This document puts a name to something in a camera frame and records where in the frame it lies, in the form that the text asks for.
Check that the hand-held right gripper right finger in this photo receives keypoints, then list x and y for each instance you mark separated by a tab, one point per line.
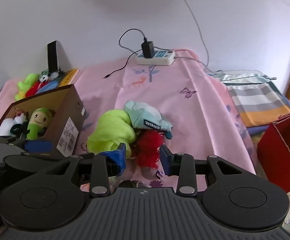
165	161

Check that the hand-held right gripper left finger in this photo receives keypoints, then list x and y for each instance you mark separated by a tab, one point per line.
116	158

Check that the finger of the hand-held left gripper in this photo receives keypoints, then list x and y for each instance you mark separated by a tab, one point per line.
38	146

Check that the pink plush bear red knit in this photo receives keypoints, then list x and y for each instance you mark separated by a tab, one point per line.
148	147

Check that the lime green fuzzy cloth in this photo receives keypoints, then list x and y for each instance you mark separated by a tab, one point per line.
109	130

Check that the brown cardboard box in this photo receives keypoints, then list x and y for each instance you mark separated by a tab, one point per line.
67	110

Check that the light blue plush pouch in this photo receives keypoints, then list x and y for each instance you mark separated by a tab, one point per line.
145	116

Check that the white plush toy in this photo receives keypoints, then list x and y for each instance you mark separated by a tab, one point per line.
5	128

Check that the green smiling plush doll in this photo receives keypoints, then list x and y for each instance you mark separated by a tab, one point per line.
38	122

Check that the black plush toy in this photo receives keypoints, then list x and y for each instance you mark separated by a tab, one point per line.
18	130

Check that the pink printed bedsheet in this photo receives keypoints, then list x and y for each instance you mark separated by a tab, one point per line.
185	120

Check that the red plush toy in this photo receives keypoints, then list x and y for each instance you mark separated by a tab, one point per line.
33	90

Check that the blue plush toy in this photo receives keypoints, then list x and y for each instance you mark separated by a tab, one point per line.
48	87

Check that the green plush toy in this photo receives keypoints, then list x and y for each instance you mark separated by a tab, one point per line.
27	83

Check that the panda plush toy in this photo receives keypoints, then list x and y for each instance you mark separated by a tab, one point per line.
44	78

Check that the yellow book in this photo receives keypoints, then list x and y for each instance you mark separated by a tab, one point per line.
70	78

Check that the black rectangular device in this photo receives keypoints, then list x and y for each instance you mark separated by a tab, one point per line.
53	57

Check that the white power strip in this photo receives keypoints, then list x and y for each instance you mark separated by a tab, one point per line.
157	59

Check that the striped folded cloth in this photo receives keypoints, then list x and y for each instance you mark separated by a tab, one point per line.
257	102

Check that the red box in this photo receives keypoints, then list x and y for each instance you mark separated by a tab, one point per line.
277	155

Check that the black charger plug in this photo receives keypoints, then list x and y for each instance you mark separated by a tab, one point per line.
148	48

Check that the pale green folded cloth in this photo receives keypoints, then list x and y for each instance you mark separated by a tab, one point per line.
242	76

